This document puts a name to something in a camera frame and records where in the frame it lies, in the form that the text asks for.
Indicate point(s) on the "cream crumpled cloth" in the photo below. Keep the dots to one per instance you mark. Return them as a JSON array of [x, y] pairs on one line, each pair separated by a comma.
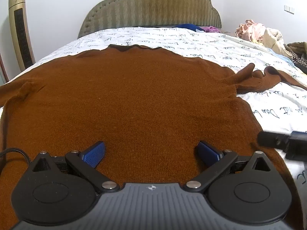
[[273, 38]]

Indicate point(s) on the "blue cloth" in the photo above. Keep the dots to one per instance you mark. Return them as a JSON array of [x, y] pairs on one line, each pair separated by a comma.
[[188, 26]]

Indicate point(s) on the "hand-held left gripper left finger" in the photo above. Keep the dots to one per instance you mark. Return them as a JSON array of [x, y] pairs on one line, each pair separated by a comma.
[[94, 155]]

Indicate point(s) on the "brown knit sweater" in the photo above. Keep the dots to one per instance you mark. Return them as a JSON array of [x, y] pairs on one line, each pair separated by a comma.
[[134, 95]]

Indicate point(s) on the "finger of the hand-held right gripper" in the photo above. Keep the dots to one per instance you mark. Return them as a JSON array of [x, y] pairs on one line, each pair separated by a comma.
[[272, 139]]

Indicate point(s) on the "pink crumpled clothes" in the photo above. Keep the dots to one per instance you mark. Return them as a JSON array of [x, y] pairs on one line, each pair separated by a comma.
[[249, 31]]

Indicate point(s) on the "purple cloth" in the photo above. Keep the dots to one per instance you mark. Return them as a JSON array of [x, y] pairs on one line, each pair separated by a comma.
[[211, 29]]

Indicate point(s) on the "white script-printed bed blanket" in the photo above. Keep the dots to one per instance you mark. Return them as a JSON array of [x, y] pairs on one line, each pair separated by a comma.
[[199, 40]]

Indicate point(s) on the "olive padded bed headboard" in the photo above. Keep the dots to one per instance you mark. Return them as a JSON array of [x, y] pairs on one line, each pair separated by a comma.
[[150, 7]]

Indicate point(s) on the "gold tower air conditioner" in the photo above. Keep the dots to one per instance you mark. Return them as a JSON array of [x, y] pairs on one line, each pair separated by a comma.
[[21, 31]]

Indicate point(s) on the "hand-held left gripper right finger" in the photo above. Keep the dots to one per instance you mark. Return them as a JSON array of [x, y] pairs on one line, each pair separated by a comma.
[[208, 153]]

